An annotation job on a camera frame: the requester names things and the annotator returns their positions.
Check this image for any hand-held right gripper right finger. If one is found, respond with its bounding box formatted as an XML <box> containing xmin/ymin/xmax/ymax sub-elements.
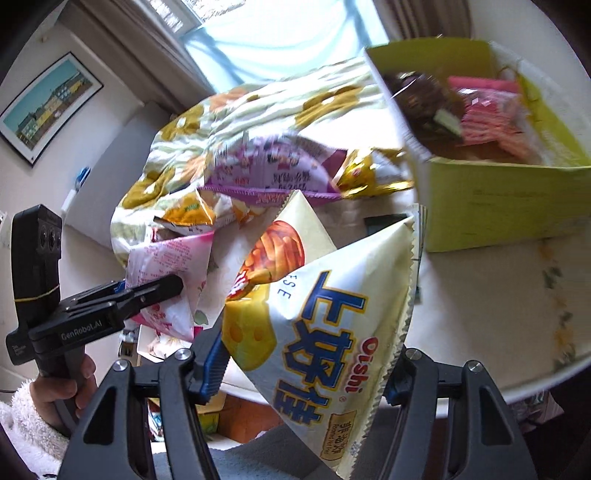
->
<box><xmin>372</xmin><ymin>345</ymin><xmax>534</xmax><ymax>480</ymax></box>

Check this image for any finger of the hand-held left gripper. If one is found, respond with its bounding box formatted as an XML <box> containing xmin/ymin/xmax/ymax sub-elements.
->
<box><xmin>90</xmin><ymin>281</ymin><xmax>126</xmax><ymax>303</ymax></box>
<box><xmin>115</xmin><ymin>274</ymin><xmax>184</xmax><ymax>319</ymax></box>

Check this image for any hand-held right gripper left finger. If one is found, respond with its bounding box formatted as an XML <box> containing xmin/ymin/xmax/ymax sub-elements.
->
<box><xmin>58</xmin><ymin>316</ymin><xmax>232</xmax><ymax>480</ymax></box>

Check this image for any pink snack bag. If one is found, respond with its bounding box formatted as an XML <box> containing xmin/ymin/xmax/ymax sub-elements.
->
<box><xmin>126</xmin><ymin>231</ymin><xmax>215</xmax><ymax>342</ymax></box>

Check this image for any yellow orange snack bag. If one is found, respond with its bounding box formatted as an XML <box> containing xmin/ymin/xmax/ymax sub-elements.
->
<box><xmin>152</xmin><ymin>191</ymin><xmax>218</xmax><ymax>234</ymax></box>

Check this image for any cream cheese snack bag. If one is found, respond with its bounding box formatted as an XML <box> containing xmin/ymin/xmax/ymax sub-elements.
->
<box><xmin>222</xmin><ymin>188</ymin><xmax>423</xmax><ymax>480</ymax></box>

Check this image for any purple snack bag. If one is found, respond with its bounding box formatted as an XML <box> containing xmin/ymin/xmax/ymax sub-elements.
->
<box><xmin>203</xmin><ymin>134</ymin><xmax>352</xmax><ymax>208</ymax></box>

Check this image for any yellow-green cardboard box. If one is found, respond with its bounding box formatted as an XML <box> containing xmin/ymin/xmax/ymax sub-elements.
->
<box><xmin>365</xmin><ymin>39</ymin><xmax>591</xmax><ymax>252</ymax></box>

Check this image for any gold yellow snack bag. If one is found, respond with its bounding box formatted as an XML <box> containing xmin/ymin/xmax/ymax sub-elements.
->
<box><xmin>342</xmin><ymin>148</ymin><xmax>414</xmax><ymax>199</ymax></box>

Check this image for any person's left forearm white sleeve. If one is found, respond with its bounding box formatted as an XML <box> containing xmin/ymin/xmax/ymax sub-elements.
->
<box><xmin>0</xmin><ymin>383</ymin><xmax>70</xmax><ymax>480</ymax></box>

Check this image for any person's left hand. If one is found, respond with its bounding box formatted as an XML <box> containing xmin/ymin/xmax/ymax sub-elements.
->
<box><xmin>30</xmin><ymin>355</ymin><xmax>98</xmax><ymax>435</ymax></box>

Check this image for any yellow-green carton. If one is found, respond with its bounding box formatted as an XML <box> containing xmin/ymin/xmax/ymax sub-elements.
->
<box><xmin>198</xmin><ymin>397</ymin><xmax>227</xmax><ymax>435</ymax></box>

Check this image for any orange carton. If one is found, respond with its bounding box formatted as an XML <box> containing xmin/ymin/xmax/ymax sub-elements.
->
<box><xmin>217</xmin><ymin>394</ymin><xmax>283</xmax><ymax>444</ymax></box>

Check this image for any white cabinet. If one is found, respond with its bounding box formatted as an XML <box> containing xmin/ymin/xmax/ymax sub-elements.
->
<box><xmin>62</xmin><ymin>99</ymin><xmax>160</xmax><ymax>259</ymax></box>

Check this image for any white floral tablecloth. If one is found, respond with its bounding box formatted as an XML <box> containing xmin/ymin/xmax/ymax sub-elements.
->
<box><xmin>208</xmin><ymin>198</ymin><xmax>591</xmax><ymax>407</ymax></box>

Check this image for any brown curtain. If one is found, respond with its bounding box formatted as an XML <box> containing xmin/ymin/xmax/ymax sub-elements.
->
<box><xmin>92</xmin><ymin>0</ymin><xmax>218</xmax><ymax>97</ymax></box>
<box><xmin>385</xmin><ymin>0</ymin><xmax>472</xmax><ymax>47</ymax></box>

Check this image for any sheer window curtain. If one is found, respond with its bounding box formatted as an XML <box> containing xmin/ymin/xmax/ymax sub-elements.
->
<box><xmin>185</xmin><ymin>0</ymin><xmax>389</xmax><ymax>93</ymax></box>

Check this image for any pink striped packet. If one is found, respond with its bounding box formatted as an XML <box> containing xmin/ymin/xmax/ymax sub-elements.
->
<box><xmin>461</xmin><ymin>90</ymin><xmax>532</xmax><ymax>162</ymax></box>

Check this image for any dark brown snack bag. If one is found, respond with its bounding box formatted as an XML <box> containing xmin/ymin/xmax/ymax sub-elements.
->
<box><xmin>383</xmin><ymin>71</ymin><xmax>467</xmax><ymax>139</ymax></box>

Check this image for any plain pink packet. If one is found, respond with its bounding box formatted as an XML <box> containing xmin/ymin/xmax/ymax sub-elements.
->
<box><xmin>449</xmin><ymin>76</ymin><xmax>522</xmax><ymax>94</ymax></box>

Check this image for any framed wall picture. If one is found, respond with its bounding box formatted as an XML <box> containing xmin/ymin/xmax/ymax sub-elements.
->
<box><xmin>0</xmin><ymin>52</ymin><xmax>105</xmax><ymax>167</ymax></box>

